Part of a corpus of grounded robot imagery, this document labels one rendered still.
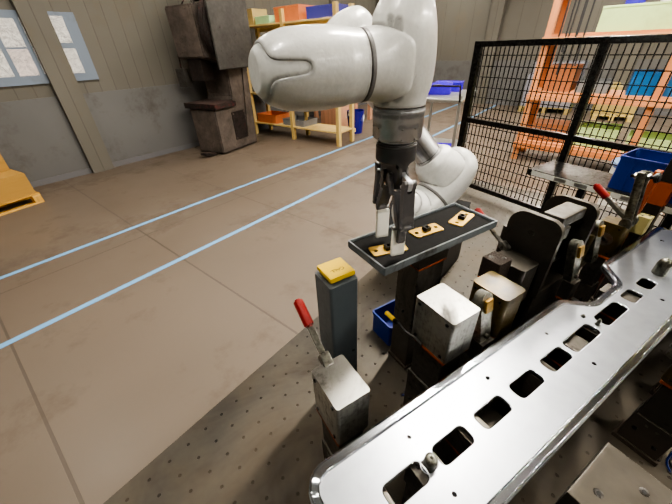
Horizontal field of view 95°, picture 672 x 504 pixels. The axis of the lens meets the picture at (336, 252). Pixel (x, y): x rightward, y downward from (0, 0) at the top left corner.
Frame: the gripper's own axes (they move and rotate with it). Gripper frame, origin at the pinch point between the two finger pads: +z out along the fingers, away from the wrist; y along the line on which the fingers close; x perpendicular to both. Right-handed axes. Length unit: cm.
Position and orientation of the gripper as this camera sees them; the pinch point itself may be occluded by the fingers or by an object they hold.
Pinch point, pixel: (389, 234)
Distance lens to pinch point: 69.6
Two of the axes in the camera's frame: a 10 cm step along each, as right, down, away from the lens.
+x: 9.6, -1.9, 2.3
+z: 0.3, 8.3, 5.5
